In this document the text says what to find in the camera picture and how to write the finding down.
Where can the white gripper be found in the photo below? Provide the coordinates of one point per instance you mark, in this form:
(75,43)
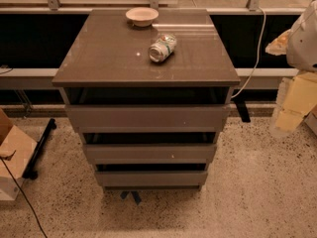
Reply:
(303,47)

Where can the grey bottom drawer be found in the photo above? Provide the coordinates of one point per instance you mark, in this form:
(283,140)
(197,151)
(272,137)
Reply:
(121,179)

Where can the grey drawer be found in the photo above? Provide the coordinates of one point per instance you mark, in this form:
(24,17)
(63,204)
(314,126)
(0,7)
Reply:
(121,179)
(147,154)
(132,119)

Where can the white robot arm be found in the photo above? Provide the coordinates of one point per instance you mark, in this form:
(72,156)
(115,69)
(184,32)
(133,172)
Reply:
(302,41)

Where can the grey drawer cabinet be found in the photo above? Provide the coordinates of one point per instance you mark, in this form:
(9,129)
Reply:
(109,65)

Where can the grey top drawer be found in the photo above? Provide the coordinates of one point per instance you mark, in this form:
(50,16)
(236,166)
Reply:
(132,119)

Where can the grey middle drawer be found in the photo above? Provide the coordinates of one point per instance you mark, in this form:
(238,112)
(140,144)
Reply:
(147,154)

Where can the cardboard box right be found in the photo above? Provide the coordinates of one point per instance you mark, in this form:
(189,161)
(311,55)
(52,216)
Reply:
(311,120)

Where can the cardboard box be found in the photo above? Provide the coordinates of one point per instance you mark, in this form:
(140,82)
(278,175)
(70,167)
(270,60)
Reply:
(16,149)
(311,120)

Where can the crushed green white can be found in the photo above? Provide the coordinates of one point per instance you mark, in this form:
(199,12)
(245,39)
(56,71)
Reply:
(162,48)

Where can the white ceramic bowl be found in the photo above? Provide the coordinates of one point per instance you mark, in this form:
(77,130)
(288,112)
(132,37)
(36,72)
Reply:
(142,16)

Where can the black stand leg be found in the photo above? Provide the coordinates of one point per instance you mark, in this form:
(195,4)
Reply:
(30,172)

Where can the cardboard box left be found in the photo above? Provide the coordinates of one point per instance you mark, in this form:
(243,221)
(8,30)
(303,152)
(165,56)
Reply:
(16,149)

